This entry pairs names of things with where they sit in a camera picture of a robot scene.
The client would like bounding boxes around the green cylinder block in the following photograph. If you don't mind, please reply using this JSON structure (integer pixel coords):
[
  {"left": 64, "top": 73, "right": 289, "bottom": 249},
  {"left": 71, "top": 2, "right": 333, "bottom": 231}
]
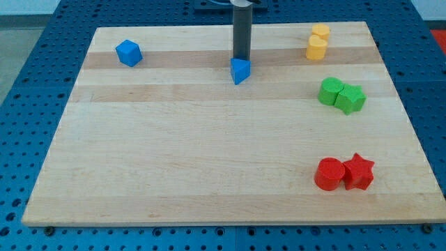
[{"left": 318, "top": 77, "right": 344, "bottom": 106}]

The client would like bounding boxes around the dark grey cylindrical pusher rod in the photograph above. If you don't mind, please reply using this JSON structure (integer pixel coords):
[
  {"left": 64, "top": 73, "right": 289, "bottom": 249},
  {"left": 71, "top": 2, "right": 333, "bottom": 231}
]
[{"left": 232, "top": 3, "right": 252, "bottom": 61}]

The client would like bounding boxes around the yellow heart block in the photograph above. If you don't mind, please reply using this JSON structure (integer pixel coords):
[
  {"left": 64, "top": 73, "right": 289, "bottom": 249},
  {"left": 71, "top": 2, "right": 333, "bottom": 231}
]
[{"left": 306, "top": 35, "right": 328, "bottom": 60}]

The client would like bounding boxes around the red cylinder block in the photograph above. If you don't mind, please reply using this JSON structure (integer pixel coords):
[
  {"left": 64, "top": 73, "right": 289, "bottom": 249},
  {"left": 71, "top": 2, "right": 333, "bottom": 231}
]
[{"left": 314, "top": 157, "right": 346, "bottom": 191}]

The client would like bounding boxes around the green star block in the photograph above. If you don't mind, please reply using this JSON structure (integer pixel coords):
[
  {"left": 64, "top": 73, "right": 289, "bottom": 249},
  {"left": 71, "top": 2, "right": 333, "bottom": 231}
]
[{"left": 334, "top": 84, "right": 367, "bottom": 115}]

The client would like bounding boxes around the blue cube block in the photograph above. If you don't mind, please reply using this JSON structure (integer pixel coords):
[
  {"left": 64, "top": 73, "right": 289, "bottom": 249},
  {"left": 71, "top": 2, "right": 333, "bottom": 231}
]
[{"left": 116, "top": 40, "right": 143, "bottom": 67}]

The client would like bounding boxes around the red star block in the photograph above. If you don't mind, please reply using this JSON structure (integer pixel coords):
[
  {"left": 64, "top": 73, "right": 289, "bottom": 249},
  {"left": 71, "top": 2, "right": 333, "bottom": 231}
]
[{"left": 343, "top": 153, "right": 375, "bottom": 190}]

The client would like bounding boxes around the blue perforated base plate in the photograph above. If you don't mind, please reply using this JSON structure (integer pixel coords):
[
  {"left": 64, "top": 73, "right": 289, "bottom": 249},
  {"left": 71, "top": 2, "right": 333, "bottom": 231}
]
[{"left": 1, "top": 0, "right": 445, "bottom": 250}]

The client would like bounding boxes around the blue triangle block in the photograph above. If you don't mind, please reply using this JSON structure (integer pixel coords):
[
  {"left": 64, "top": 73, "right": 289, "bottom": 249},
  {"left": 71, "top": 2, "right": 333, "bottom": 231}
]
[{"left": 230, "top": 58, "right": 251, "bottom": 85}]

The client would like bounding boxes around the light wooden board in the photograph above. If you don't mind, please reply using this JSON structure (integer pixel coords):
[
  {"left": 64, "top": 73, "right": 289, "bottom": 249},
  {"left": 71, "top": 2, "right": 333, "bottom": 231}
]
[{"left": 22, "top": 22, "right": 445, "bottom": 227}]

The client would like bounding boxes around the yellow cylinder block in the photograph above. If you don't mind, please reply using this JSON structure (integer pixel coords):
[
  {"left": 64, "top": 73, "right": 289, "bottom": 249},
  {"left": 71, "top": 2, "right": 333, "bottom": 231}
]
[{"left": 312, "top": 23, "right": 330, "bottom": 41}]

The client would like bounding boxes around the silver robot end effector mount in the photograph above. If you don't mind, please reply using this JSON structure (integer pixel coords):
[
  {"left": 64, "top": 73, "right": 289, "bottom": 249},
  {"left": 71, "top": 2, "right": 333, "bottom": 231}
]
[{"left": 229, "top": 0, "right": 252, "bottom": 6}]

